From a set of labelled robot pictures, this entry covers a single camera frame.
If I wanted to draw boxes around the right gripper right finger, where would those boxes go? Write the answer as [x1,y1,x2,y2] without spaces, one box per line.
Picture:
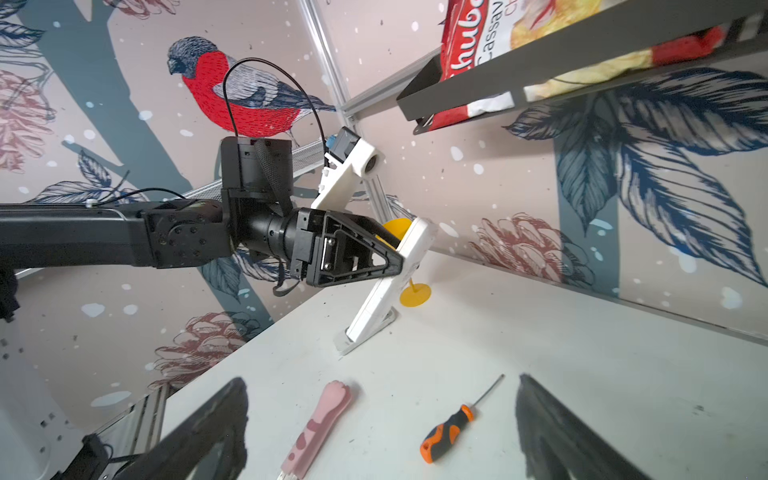
[515,374,648,479]

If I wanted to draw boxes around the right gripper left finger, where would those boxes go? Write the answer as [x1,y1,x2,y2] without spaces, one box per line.
[116,378,248,480]

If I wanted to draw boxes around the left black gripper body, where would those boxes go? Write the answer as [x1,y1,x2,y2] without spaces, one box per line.
[290,208,404,287]

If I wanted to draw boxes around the white remote control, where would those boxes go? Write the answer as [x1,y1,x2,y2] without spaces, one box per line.
[334,217,437,356]

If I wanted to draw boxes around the orange black screwdriver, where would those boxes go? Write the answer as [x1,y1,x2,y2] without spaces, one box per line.
[419,374,505,464]

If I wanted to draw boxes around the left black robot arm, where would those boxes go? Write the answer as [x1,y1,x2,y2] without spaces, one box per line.
[1,137,404,320]

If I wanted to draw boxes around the yellow plastic goblet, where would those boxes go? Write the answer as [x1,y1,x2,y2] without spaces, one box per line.
[383,218,432,308]

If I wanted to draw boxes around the red cassava chips bag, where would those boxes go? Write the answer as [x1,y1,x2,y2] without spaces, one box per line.
[440,0,727,101]

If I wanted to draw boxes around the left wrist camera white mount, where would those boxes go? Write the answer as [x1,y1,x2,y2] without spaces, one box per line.
[311,127,385,211]

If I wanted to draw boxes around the black wall basket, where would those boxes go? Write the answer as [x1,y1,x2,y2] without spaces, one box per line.
[396,1,767,122]

